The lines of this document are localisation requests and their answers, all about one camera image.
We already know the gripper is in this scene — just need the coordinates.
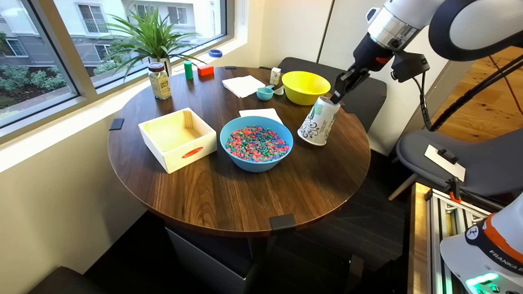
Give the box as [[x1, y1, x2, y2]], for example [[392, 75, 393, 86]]
[[330, 33, 395, 105]]

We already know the patterned paper coffee cup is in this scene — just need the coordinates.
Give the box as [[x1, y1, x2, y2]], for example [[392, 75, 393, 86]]
[[297, 96, 341, 147]]

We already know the dark grey chair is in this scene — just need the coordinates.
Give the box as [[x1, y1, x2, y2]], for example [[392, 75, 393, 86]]
[[278, 57, 387, 133]]

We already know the yellow plastic bowl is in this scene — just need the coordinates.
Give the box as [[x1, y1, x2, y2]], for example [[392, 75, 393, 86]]
[[282, 71, 331, 106]]

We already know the white napkin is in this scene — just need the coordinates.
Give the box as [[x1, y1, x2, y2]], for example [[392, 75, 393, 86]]
[[239, 108, 284, 125], [222, 75, 266, 99]]

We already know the heap of colourful beads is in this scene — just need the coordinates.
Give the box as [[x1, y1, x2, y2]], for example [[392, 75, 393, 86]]
[[225, 126, 289, 163]]

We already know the white paper sheet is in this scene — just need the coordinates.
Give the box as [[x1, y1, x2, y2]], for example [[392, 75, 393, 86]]
[[424, 145, 467, 182]]

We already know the blue bowl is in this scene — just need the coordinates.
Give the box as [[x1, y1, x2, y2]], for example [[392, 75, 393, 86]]
[[219, 116, 294, 173]]

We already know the orange black clamp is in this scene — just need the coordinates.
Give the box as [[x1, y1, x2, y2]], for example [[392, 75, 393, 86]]
[[445, 176, 463, 203]]

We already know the light grey chair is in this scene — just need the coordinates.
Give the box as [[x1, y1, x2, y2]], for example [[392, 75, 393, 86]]
[[388, 128, 523, 201]]

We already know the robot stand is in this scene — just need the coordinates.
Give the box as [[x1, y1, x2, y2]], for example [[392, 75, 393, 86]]
[[408, 182, 523, 294]]

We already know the white wooden box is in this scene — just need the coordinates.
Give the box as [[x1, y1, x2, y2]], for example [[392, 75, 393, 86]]
[[138, 107, 218, 174]]

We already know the glass spice jar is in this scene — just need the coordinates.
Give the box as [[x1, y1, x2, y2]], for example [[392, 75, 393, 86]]
[[148, 62, 172, 100]]

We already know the potted green plant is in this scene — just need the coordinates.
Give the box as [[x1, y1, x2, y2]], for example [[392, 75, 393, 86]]
[[100, 8, 205, 78]]

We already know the grey box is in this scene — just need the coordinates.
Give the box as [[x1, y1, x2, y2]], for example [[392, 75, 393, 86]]
[[165, 227, 262, 294]]

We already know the window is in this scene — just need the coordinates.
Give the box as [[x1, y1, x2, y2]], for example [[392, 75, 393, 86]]
[[0, 0, 235, 132]]

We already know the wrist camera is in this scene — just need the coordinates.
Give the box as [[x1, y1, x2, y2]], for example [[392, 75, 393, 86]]
[[390, 51, 430, 83]]

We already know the red cable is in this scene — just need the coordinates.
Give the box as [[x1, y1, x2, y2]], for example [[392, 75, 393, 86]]
[[488, 55, 523, 116]]

